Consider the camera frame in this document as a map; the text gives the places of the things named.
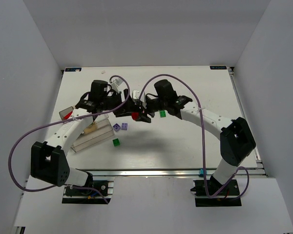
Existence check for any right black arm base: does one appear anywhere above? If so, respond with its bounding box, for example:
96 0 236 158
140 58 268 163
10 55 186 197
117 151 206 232
190 179 242 207

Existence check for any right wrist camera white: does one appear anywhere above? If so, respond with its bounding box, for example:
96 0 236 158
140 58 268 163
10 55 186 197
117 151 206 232
132 90 141 104

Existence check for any purple lego brick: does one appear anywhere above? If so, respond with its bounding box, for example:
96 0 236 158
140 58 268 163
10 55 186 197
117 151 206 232
121 122 128 130
112 123 121 132

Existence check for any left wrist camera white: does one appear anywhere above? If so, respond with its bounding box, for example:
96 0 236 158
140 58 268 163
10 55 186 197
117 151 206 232
109 77 123 93

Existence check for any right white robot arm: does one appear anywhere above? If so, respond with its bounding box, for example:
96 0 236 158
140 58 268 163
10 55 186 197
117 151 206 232
133 79 256 191

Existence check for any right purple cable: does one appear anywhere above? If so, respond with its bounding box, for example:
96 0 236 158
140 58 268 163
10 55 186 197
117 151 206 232
139 74 250 199

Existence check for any aluminium front rail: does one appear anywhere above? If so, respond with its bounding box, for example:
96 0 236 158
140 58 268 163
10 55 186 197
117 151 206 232
88 160 267 177

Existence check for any red lego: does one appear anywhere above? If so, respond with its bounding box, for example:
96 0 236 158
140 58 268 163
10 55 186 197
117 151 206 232
63 111 72 119

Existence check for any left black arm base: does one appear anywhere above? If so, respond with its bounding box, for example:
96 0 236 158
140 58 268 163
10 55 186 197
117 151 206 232
62 178 114 205

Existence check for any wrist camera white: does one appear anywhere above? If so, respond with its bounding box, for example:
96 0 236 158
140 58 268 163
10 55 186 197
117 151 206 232
132 90 141 104
109 77 123 93

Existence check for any purple cable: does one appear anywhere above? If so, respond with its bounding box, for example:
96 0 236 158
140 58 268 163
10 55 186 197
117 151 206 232
8 75 131 205
139 74 250 199

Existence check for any red arched lego brick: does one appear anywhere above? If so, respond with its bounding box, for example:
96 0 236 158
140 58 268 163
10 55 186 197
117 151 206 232
131 112 139 121

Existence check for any purple lego brick left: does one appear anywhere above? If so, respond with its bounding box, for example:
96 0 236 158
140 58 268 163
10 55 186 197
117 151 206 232
112 123 121 132

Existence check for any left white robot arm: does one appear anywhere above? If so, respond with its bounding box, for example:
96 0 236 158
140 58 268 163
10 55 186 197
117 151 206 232
30 75 130 188

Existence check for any clear plastic container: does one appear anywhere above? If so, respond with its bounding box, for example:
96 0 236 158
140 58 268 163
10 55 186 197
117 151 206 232
61 114 114 152

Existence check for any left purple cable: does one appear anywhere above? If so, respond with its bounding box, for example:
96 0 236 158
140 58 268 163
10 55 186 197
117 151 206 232
8 75 131 205

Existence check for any left blue corner label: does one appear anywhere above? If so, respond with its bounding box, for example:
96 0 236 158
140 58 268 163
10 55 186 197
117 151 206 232
64 67 82 72

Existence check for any purple lego brick right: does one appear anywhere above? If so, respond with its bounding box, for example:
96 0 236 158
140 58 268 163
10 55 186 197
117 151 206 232
121 122 128 130

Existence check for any green long lego brick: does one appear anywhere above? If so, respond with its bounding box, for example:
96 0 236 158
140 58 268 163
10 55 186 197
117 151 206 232
159 110 166 117

